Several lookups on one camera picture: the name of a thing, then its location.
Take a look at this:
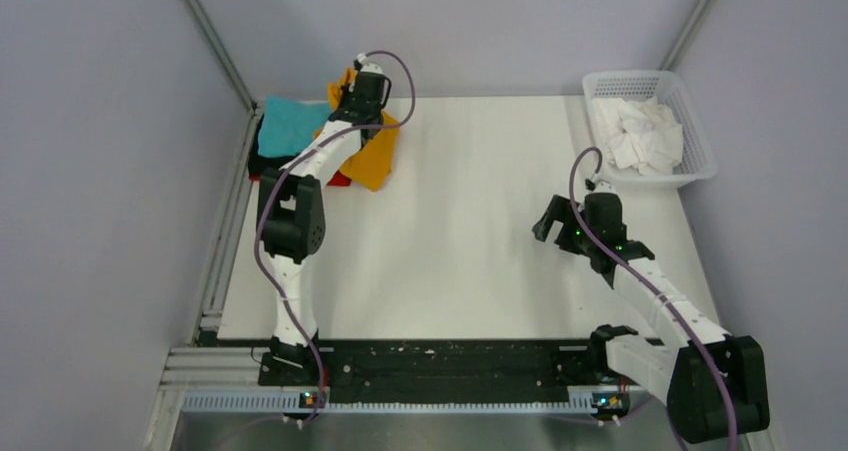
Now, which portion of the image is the orange t shirt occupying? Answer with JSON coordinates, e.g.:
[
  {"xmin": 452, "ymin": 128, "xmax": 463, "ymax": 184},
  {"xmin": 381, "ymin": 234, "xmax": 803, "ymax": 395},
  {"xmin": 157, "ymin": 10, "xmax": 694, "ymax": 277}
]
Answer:
[{"xmin": 327, "ymin": 67, "xmax": 400, "ymax": 191}]

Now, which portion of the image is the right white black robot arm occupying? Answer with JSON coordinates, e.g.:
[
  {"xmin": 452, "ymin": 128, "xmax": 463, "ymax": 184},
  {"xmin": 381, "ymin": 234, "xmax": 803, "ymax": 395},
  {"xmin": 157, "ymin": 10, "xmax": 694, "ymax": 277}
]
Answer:
[{"xmin": 532, "ymin": 190, "xmax": 771, "ymax": 444}]

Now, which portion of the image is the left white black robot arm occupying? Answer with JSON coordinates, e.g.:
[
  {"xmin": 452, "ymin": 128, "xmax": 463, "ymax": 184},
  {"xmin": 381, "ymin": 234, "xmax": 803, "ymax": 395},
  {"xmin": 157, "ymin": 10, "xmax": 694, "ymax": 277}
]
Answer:
[{"xmin": 254, "ymin": 67, "xmax": 392, "ymax": 386}]

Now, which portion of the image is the folded teal t shirt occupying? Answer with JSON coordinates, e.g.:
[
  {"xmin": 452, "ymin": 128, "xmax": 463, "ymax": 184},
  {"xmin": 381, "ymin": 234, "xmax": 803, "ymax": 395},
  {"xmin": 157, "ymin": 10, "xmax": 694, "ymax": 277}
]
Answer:
[{"xmin": 258, "ymin": 96, "xmax": 332, "ymax": 159}]

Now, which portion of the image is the crumpled white t shirt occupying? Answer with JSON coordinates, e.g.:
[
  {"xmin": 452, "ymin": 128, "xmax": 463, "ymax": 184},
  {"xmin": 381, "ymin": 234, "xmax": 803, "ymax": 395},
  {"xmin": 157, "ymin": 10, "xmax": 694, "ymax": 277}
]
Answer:
[{"xmin": 590, "ymin": 97, "xmax": 684, "ymax": 176}]

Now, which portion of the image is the folded red t shirt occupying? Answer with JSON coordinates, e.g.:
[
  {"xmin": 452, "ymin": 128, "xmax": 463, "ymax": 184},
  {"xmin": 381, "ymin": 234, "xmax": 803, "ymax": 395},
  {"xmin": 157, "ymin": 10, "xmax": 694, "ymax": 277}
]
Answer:
[{"xmin": 249, "ymin": 171, "xmax": 352, "ymax": 187}]

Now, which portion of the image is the white plastic basket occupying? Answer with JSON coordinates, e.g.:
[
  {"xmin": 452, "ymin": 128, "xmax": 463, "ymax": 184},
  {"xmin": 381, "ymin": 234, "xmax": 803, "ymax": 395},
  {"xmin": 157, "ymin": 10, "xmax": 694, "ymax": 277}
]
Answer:
[{"xmin": 582, "ymin": 70, "xmax": 717, "ymax": 188}]

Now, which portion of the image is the folded black t shirt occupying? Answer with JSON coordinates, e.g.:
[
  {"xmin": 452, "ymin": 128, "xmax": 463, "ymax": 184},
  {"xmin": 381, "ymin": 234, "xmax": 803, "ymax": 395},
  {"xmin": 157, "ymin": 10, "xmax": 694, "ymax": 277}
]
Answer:
[{"xmin": 247, "ymin": 116, "xmax": 315, "ymax": 175}]

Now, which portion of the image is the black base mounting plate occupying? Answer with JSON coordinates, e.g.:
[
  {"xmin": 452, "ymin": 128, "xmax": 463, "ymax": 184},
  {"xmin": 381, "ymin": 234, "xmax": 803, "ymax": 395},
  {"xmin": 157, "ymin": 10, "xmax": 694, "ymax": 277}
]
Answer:
[{"xmin": 258, "ymin": 338, "xmax": 654, "ymax": 406}]

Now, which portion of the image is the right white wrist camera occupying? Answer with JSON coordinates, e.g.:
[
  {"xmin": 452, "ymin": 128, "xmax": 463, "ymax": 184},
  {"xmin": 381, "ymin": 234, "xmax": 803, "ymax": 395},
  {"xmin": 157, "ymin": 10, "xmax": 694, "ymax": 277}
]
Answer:
[{"xmin": 584, "ymin": 179, "xmax": 618, "ymax": 197}]

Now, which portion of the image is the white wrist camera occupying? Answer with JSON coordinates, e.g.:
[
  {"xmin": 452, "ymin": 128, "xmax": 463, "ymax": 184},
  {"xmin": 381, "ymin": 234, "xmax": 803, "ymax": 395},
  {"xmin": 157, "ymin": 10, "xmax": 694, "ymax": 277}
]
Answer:
[
  {"xmin": 354, "ymin": 53, "xmax": 385, "ymax": 76},
  {"xmin": 584, "ymin": 179, "xmax": 618, "ymax": 197}
]

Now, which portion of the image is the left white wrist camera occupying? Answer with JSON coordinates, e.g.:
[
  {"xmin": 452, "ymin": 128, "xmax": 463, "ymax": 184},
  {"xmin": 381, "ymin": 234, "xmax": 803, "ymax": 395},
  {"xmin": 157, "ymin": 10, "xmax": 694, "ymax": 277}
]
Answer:
[{"xmin": 354, "ymin": 53, "xmax": 385, "ymax": 76}]

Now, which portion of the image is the white slotted cable duct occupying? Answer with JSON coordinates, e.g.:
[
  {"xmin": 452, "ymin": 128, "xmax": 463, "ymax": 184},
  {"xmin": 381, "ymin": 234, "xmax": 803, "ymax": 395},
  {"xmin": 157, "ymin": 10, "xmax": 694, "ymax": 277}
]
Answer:
[{"xmin": 182, "ymin": 389, "xmax": 634, "ymax": 415}]

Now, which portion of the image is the left aluminium frame post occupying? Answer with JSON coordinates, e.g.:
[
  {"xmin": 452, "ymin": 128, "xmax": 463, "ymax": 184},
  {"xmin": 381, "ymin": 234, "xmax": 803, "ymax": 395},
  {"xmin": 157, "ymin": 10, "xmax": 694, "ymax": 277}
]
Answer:
[{"xmin": 183, "ymin": 0, "xmax": 258, "ymax": 112}]

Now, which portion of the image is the aluminium frame post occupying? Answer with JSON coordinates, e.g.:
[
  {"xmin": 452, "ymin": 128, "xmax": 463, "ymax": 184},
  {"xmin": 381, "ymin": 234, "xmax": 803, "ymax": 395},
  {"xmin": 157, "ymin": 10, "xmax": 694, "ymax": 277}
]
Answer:
[
  {"xmin": 183, "ymin": 0, "xmax": 258, "ymax": 112},
  {"xmin": 659, "ymin": 0, "xmax": 718, "ymax": 71}
]

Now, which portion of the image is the right aluminium frame post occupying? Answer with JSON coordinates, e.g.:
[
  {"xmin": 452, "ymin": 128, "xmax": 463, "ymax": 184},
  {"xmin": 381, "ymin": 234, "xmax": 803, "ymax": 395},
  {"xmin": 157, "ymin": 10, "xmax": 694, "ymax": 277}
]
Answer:
[{"xmin": 659, "ymin": 0, "xmax": 718, "ymax": 71}]

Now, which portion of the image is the left side aluminium rail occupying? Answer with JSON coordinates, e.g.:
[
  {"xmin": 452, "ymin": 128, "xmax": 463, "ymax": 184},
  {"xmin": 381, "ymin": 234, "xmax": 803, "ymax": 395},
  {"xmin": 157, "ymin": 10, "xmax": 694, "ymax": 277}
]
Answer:
[{"xmin": 191, "ymin": 107, "xmax": 263, "ymax": 337}]

